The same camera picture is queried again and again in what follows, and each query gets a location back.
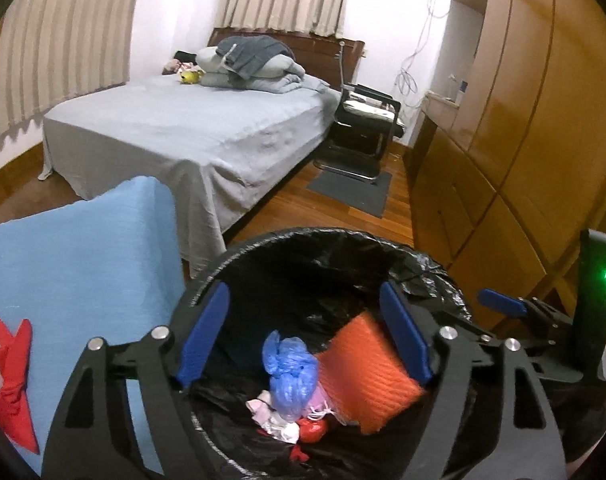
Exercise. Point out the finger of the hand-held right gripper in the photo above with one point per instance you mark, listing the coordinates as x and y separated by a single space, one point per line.
500 302

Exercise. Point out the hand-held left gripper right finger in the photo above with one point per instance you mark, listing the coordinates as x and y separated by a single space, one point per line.
408 335

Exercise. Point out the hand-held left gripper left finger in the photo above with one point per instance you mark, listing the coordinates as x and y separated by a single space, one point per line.
203 335

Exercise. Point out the orange mesh cloth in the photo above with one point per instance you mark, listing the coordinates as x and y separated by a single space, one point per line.
368 375

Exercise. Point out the pink small cloth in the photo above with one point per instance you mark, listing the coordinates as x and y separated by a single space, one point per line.
260 405

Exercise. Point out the blue plastic bag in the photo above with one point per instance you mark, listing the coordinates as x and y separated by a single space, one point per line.
288 370

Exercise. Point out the black trash bin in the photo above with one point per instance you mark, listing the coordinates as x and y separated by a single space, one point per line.
333 270

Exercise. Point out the pale pink wad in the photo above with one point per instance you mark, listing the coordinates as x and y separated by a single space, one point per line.
283 431

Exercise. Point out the red plastic bag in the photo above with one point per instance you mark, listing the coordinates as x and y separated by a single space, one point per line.
313 430

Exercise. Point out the blue blanket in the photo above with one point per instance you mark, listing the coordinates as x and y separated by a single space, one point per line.
83 270

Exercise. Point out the grey floor mat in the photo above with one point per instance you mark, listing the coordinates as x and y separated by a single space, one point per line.
353 192

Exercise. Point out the wooden wardrobe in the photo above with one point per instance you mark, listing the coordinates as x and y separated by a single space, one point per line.
533 135

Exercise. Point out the red cloth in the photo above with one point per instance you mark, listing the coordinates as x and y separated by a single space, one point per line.
13 385

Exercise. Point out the built-in wooden desk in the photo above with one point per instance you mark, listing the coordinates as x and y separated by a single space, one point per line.
440 107

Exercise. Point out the black metal chair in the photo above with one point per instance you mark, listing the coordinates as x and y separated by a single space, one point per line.
363 130

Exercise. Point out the bed with grey sheet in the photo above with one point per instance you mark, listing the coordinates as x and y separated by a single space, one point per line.
183 125

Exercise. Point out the patterned seat cushion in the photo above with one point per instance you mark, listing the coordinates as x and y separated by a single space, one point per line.
368 107

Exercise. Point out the yellow plush toy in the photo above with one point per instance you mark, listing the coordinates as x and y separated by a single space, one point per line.
190 77

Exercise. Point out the grey folded duvet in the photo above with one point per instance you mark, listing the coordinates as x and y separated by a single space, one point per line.
278 77

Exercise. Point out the pink plush toy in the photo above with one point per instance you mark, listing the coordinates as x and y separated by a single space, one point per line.
175 66

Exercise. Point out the metal stand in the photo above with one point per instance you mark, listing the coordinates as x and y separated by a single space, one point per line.
341 65

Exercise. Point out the black cushion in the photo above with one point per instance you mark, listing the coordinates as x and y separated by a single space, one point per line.
185 56

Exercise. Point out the dark grey towel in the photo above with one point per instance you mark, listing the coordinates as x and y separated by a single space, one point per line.
253 52

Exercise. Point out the wooden headboard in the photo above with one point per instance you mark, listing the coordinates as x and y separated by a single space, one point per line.
323 52

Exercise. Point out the wide beige curtain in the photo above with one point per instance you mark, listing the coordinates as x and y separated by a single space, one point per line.
58 50

